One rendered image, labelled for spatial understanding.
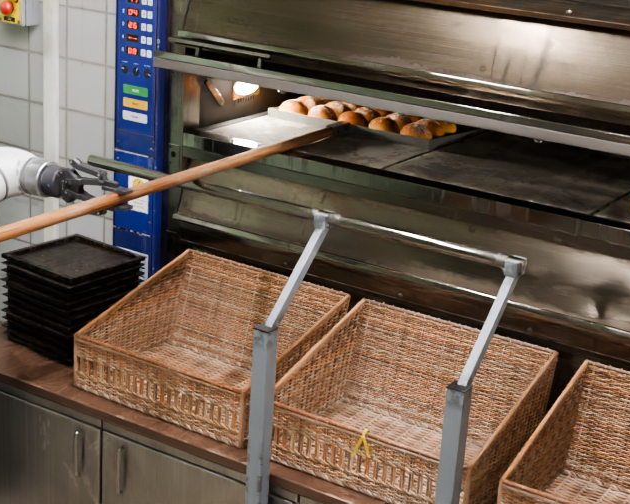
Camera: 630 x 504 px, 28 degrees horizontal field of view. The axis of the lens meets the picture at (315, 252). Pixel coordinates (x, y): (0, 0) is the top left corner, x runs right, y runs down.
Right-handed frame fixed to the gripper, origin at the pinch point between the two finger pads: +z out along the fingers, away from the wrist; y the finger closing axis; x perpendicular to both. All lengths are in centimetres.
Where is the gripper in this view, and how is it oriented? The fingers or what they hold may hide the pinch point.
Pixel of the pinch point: (117, 197)
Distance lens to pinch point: 288.5
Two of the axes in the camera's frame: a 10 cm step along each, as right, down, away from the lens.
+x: -5.3, 2.3, -8.1
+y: -0.6, 9.5, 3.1
